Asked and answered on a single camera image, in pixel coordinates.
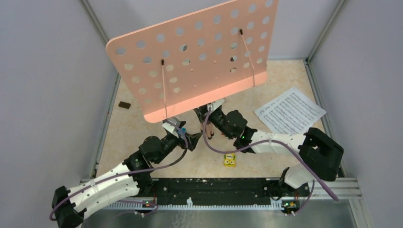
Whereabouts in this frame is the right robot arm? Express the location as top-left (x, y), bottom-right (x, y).
top-left (194, 105), bottom-right (344, 198)

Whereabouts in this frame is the sheet music page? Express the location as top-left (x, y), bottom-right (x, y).
top-left (254, 87), bottom-right (326, 134)

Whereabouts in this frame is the yellow owl toy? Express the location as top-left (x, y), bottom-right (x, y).
top-left (224, 153), bottom-right (236, 167)

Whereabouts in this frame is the small brown flat block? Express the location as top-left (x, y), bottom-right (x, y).
top-left (118, 101), bottom-right (131, 109)

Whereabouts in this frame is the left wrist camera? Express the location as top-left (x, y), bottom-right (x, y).
top-left (162, 117), bottom-right (186, 138)

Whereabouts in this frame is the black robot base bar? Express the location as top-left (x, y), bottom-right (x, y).
top-left (140, 178), bottom-right (293, 206)

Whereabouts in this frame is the purple cable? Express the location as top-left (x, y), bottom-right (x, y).
top-left (49, 119), bottom-right (190, 221)
top-left (202, 105), bottom-right (340, 216)

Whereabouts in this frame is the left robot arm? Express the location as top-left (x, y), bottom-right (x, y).
top-left (49, 133), bottom-right (202, 228)

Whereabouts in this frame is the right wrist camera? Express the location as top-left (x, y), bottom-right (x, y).
top-left (207, 98), bottom-right (225, 112)

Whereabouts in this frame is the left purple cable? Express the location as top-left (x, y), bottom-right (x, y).
top-left (49, 119), bottom-right (190, 221)

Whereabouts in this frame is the pink music stand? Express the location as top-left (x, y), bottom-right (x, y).
top-left (106, 0), bottom-right (279, 123)

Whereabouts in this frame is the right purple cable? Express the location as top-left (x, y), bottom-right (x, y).
top-left (202, 105), bottom-right (340, 216)

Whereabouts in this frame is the toy block car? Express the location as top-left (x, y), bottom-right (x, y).
top-left (177, 127), bottom-right (187, 138)

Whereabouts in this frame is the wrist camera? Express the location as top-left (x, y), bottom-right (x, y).
top-left (162, 117), bottom-right (186, 138)
top-left (207, 98), bottom-right (225, 112)

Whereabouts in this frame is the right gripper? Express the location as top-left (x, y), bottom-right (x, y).
top-left (193, 106), bottom-right (234, 140)

